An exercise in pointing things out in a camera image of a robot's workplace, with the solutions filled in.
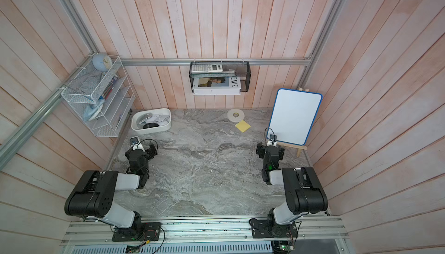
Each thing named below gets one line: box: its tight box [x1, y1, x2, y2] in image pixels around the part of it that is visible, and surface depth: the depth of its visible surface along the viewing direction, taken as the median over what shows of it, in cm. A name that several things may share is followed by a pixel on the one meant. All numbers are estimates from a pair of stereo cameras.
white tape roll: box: [227, 108, 245, 123], surface depth 120 cm
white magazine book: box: [192, 76, 242, 96], surface depth 95 cm
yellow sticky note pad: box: [235, 120, 251, 133], surface depth 113 cm
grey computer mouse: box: [136, 112, 153, 125], surface depth 113 cm
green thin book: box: [190, 72, 236, 79], surface depth 90 cm
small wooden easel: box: [276, 86, 310, 158], surface depth 95 cm
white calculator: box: [191, 63, 224, 74], surface depth 92 cm
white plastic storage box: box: [130, 107, 172, 136], surface depth 109 cm
